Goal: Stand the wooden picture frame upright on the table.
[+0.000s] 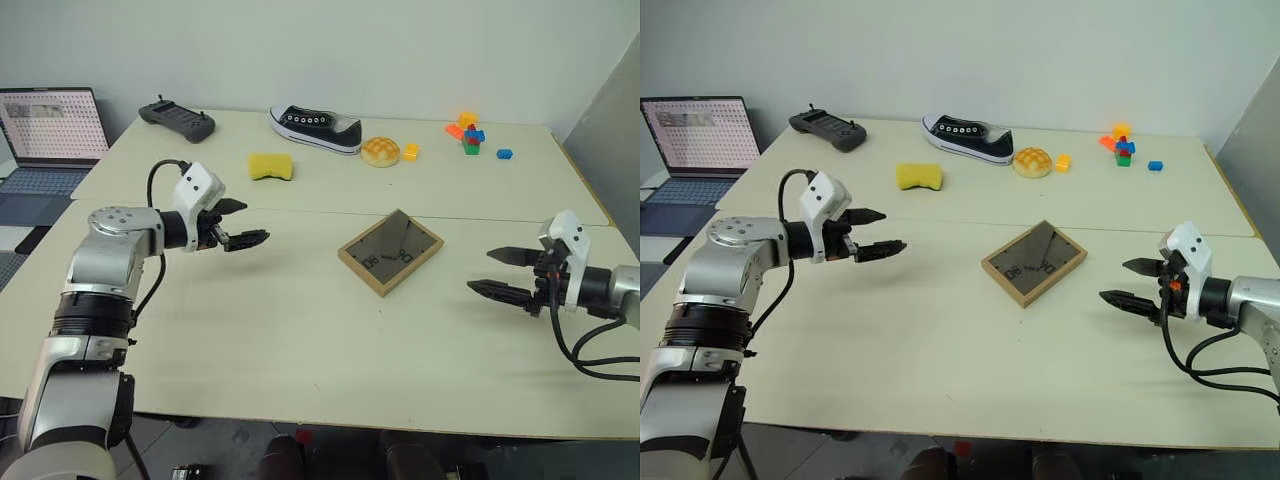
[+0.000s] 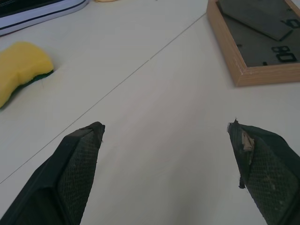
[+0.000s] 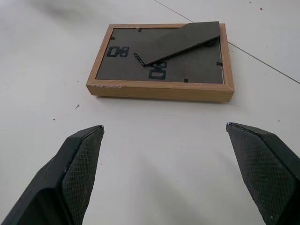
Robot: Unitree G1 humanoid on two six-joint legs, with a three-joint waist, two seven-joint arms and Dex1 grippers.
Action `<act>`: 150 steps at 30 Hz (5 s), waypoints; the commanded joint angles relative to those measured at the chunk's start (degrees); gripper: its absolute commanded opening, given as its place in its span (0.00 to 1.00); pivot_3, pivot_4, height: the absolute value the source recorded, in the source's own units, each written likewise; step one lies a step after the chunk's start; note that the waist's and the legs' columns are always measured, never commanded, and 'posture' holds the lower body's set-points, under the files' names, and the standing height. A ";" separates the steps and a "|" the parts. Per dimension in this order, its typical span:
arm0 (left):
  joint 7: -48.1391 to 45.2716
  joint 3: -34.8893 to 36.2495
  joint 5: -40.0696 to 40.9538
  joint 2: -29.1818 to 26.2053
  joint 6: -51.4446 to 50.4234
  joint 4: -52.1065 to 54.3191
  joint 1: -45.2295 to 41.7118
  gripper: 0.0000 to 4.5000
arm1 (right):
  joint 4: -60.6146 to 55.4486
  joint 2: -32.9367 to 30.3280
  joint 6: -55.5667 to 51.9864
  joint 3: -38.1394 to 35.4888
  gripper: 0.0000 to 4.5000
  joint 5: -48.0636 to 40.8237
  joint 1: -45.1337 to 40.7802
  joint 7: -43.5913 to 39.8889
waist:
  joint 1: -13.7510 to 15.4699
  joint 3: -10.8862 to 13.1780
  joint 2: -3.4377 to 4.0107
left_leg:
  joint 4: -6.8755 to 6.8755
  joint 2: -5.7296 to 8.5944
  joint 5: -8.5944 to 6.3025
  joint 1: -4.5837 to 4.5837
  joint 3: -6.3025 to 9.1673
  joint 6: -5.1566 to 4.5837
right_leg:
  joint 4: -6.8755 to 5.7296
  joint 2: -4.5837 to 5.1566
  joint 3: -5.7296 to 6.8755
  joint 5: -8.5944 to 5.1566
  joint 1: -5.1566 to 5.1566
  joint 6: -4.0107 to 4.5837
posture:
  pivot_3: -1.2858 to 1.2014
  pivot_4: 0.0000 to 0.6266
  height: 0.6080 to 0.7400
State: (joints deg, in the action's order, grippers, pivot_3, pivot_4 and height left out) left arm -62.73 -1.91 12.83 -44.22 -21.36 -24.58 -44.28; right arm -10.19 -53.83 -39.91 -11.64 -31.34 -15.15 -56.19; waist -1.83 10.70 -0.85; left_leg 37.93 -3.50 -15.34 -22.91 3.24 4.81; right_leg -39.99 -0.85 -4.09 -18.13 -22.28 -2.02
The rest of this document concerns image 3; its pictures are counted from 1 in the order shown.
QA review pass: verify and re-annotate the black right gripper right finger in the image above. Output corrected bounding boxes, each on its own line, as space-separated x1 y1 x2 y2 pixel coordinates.
225 122 300 225

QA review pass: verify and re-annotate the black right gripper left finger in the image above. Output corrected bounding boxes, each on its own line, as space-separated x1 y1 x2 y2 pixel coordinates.
0 125 105 225

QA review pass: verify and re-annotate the wooden picture frame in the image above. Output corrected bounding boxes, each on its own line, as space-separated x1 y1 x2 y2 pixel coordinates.
85 21 235 103

